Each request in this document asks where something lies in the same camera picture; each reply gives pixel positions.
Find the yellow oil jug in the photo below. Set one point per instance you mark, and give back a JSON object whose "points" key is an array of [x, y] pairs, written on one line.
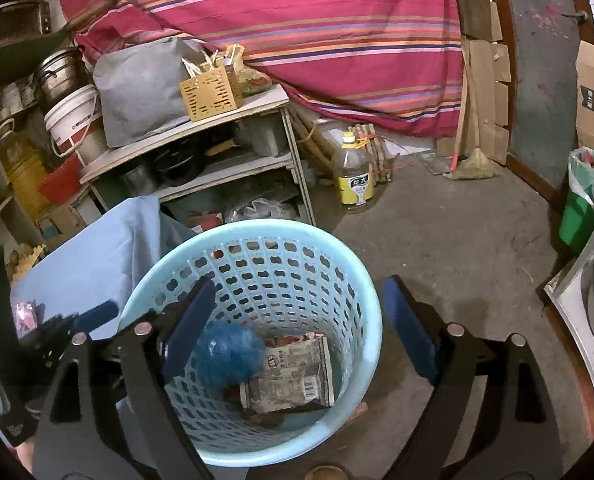
{"points": [[22, 165]]}

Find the large metal pot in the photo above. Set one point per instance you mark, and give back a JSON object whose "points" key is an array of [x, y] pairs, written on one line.
{"points": [[62, 77]]}

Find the blue tablecloth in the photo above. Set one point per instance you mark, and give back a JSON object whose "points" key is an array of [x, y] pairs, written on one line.
{"points": [[102, 260]]}

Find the brown metal appliance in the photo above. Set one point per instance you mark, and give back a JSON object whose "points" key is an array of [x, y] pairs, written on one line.
{"points": [[19, 22]]}

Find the low wooden cabinet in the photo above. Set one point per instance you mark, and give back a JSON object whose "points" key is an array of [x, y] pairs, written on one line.
{"points": [[247, 110]]}

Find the light blue plastic basket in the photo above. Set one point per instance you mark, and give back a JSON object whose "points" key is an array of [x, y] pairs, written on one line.
{"points": [[277, 270]]}

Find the black pan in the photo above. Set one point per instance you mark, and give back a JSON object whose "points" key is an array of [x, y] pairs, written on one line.
{"points": [[179, 162]]}

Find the brown cardboard box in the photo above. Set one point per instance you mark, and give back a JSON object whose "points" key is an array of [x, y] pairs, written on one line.
{"points": [[64, 220]]}

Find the pink foil packet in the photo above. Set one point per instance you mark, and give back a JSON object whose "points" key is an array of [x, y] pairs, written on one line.
{"points": [[25, 317]]}

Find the red scalloped plastic basket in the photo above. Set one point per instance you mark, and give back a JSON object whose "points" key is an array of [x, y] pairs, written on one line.
{"points": [[62, 182]]}

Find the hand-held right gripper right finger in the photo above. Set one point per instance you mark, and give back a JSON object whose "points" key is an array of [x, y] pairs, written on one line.
{"points": [[407, 330]]}

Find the grey metal door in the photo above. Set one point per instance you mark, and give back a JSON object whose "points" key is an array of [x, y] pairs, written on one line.
{"points": [[537, 60]]}

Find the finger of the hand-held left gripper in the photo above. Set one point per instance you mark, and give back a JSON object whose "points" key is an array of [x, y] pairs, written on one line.
{"points": [[97, 315]]}

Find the plastic oil bottle yellow label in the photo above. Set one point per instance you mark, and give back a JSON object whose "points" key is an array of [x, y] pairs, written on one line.
{"points": [[352, 175]]}

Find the blue plastic bag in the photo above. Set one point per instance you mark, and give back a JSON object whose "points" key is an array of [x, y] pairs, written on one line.
{"points": [[232, 352]]}

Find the bundle of pale utensils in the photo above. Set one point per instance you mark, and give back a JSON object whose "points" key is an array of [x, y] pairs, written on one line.
{"points": [[212, 62]]}

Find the stack of cardboard pieces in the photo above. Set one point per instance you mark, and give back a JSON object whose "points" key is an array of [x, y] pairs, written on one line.
{"points": [[482, 85]]}

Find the small metal pot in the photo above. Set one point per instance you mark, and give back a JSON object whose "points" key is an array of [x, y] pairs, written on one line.
{"points": [[137, 177]]}

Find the colourful snack bag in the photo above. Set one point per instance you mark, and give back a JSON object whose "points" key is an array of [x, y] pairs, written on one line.
{"points": [[254, 82]]}

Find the white plastic bucket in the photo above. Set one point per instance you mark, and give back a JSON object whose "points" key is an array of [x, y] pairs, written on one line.
{"points": [[74, 120]]}

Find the grey fabric bag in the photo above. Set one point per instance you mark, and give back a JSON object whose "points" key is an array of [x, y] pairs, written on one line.
{"points": [[137, 95]]}

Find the tied bundle of wooden sticks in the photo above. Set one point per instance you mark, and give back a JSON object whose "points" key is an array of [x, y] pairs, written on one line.
{"points": [[377, 150]]}

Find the yellow perforated utensil holder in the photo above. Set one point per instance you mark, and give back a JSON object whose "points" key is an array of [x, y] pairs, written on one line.
{"points": [[209, 92]]}

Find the straw broom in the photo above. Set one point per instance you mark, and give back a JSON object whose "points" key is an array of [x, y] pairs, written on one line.
{"points": [[472, 165]]}

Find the red striped blanket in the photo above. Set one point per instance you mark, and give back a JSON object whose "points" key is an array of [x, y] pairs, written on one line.
{"points": [[277, 35]]}

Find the crumpled clear plastic bags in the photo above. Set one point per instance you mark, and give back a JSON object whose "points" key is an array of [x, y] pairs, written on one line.
{"points": [[262, 210]]}

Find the beige printed snack packet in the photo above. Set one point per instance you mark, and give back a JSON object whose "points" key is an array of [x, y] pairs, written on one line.
{"points": [[287, 375]]}

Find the green trash bin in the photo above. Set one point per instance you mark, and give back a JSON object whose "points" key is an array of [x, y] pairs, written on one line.
{"points": [[577, 215]]}

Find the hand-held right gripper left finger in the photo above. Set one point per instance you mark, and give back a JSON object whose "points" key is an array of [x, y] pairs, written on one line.
{"points": [[192, 330]]}

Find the yellow egg tray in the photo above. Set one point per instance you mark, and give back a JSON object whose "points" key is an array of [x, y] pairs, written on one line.
{"points": [[27, 257]]}

